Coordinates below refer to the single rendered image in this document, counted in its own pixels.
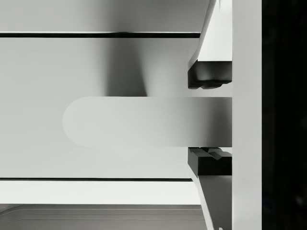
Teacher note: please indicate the white cabinet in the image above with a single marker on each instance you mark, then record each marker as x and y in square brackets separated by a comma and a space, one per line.
[72, 14]

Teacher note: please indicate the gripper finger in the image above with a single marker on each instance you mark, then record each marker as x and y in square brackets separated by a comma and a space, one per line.
[211, 72]
[213, 166]

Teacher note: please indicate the white drawer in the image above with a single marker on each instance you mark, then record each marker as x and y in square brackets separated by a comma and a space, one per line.
[36, 119]

